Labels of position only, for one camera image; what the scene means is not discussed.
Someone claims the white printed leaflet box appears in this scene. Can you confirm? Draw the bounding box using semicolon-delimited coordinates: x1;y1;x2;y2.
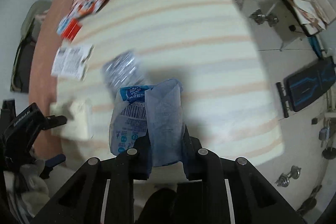
51;44;93;81

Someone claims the silver pill blister pack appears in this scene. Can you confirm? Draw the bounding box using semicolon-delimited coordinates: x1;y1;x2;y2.
102;51;146;96

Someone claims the red blue medicine box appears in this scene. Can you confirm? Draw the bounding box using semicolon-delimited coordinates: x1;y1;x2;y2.
56;16;82;41

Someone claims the blue white plastic wrapper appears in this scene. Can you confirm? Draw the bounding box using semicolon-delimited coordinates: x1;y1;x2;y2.
109;79;185;167

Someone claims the right black trouser leg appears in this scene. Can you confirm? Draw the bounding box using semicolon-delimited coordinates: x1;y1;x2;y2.
135;187;177;224

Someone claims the black dumbbell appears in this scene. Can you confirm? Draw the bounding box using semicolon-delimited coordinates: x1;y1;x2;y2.
276;165;301;188
249;9;279;27

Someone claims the open cardboard box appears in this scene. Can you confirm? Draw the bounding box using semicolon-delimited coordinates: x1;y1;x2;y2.
282;0;335;36

